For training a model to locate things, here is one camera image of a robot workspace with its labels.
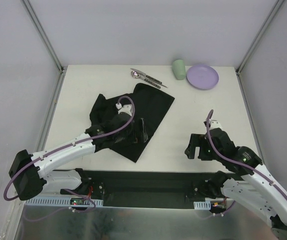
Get black cloth placemat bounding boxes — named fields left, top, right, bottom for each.
left=89, top=83, right=175, bottom=163

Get purple plate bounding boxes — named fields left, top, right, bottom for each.
left=186, top=64, right=220, bottom=90

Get green cup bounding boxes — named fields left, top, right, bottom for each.
left=171, top=59, right=186, bottom=80

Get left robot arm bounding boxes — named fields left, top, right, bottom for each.
left=8, top=112, right=148, bottom=201

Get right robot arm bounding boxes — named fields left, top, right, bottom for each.
left=184, top=127, right=287, bottom=230

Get metal spoon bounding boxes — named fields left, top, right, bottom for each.
left=130, top=70, right=167, bottom=89

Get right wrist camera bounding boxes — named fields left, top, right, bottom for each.
left=203, top=119, right=223, bottom=130

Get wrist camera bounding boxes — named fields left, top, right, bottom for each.
left=115, top=103, right=134, bottom=117
left=203, top=119, right=223, bottom=130

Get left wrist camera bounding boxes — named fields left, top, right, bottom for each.
left=115, top=103, right=134, bottom=117

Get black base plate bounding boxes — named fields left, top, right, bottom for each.
left=58, top=169, right=237, bottom=210

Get black handled knife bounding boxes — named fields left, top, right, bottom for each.
left=130, top=68, right=163, bottom=85

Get right white cable duct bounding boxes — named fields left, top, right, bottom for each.
left=193, top=200, right=212, bottom=211

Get white cable duct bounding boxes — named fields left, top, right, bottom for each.
left=25, top=196, right=104, bottom=208
left=193, top=200, right=212, bottom=211

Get left white cable duct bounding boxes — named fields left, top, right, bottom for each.
left=25, top=196, right=104, bottom=208

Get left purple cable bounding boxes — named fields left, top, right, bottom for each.
left=3, top=95, right=137, bottom=202

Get right aluminium frame post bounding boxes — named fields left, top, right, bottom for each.
left=236, top=0, right=286, bottom=76

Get aluminium frame post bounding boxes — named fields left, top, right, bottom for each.
left=236, top=0, right=286, bottom=76
left=20, top=0, right=65, bottom=73

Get left aluminium frame post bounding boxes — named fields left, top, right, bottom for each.
left=20, top=0, right=65, bottom=73

